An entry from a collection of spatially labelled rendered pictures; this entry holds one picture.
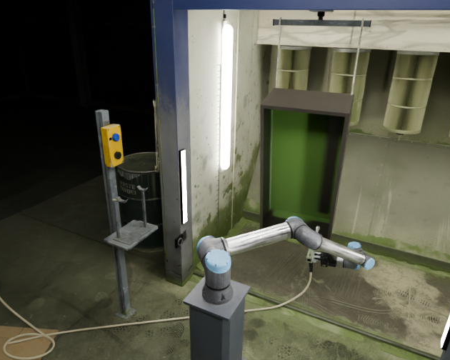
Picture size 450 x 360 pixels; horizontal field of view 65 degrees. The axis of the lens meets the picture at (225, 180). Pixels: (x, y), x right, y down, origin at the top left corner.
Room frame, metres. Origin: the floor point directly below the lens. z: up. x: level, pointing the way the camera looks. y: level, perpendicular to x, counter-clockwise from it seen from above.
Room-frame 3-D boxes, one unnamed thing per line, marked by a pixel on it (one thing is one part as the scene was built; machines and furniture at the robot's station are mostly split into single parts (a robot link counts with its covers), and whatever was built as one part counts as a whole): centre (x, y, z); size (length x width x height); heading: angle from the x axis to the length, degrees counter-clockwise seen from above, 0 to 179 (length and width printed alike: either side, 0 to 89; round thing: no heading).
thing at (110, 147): (2.17, 0.72, 1.42); 0.12 x 0.06 x 0.26; 153
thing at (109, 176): (2.20, 0.78, 0.82); 0.06 x 0.06 x 1.64; 63
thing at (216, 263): (1.72, 0.03, 0.83); 0.17 x 0.15 x 0.18; 18
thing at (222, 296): (1.71, 0.03, 0.69); 0.19 x 0.19 x 0.10
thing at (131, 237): (2.13, 0.63, 0.95); 0.26 x 0.15 x 0.32; 153
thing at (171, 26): (2.63, 0.40, 1.14); 0.18 x 0.18 x 2.29; 63
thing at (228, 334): (1.71, 0.03, 0.32); 0.31 x 0.31 x 0.64; 63
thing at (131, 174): (3.32, 0.79, 0.44); 0.59 x 0.58 x 0.89; 44
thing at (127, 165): (3.32, 0.79, 0.86); 0.54 x 0.54 x 0.01
